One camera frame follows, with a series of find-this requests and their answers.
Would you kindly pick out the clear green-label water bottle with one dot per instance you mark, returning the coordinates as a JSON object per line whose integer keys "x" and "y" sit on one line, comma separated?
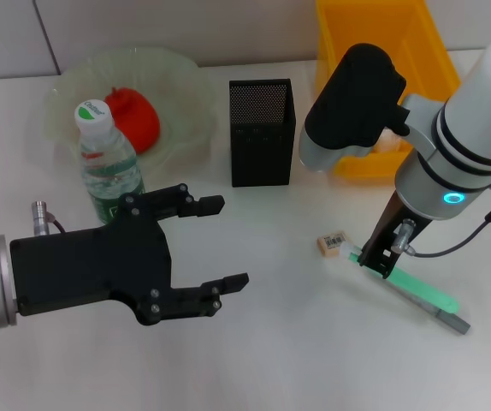
{"x": 108, "y": 180}

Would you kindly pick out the grey pen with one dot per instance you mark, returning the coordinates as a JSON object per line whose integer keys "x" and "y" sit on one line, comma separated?
{"x": 455, "y": 323}

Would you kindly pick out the red-orange toy fruit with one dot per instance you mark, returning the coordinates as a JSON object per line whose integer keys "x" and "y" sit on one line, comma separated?
{"x": 143, "y": 124}

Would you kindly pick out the clear wavy glass fruit plate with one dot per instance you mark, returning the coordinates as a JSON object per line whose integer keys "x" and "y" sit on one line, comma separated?
{"x": 185, "y": 103}

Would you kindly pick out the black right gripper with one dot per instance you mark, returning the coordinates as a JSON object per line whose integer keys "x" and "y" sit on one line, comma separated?
{"x": 393, "y": 222}

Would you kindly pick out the black mesh pen holder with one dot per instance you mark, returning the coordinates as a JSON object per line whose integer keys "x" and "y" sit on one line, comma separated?
{"x": 260, "y": 145}

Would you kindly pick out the yellow plastic bin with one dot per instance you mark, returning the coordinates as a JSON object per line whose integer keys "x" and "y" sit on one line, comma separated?
{"x": 425, "y": 43}

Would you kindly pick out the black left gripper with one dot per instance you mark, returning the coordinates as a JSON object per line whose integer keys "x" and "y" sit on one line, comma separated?
{"x": 91, "y": 269}

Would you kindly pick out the green pen with white cap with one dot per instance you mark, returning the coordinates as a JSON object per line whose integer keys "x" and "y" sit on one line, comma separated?
{"x": 421, "y": 289}

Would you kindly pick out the beige eraser with barcode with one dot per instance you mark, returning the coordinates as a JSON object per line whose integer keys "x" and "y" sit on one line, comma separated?
{"x": 329, "y": 244}

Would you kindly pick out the white paper ball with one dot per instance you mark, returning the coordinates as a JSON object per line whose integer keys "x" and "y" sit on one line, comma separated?
{"x": 388, "y": 141}

